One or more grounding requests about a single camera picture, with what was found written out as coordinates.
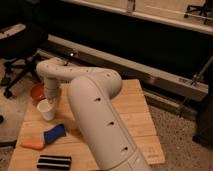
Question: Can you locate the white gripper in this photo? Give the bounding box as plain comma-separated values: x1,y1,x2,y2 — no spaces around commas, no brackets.
44,78,60,107

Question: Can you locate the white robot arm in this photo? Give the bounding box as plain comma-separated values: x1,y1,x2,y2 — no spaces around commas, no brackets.
36,58,151,171

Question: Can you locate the red bowl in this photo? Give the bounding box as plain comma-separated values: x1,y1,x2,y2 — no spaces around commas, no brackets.
30,83,45,101

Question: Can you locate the orange and blue sponge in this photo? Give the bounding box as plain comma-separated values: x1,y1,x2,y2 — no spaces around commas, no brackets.
20,124,66,150

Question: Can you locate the black white striped block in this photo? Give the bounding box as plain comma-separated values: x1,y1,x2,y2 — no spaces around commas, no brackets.
37,155,72,170

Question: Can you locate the black office chair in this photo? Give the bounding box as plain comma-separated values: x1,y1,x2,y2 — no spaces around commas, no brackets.
0,0,48,98

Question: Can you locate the black chair base far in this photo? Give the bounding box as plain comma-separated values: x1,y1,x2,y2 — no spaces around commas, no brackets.
184,0,213,18

